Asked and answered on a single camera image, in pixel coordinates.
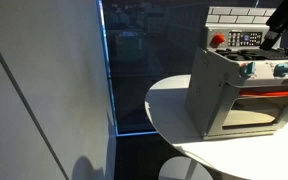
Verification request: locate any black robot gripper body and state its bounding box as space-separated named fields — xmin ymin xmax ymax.
xmin=266 ymin=0 xmax=288 ymax=33

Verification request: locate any middle blue stove knob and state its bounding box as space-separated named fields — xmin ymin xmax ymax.
xmin=273 ymin=63 xmax=288 ymax=77

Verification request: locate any blue stove knob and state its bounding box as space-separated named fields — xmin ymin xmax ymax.
xmin=239 ymin=62 xmax=255 ymax=79
xmin=273 ymin=63 xmax=288 ymax=77

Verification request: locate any left blue stove knob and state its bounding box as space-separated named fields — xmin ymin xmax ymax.
xmin=239 ymin=62 xmax=255 ymax=79

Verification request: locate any grey toy stove oven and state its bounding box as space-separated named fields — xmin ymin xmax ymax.
xmin=185 ymin=9 xmax=288 ymax=140

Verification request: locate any dark glass window panel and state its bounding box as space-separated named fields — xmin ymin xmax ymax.
xmin=99 ymin=0 xmax=272 ymax=136

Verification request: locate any red round stove switch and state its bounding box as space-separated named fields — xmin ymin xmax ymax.
xmin=210 ymin=33 xmax=225 ymax=47

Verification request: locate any red oven door handle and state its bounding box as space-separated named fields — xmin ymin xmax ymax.
xmin=239 ymin=89 xmax=288 ymax=97

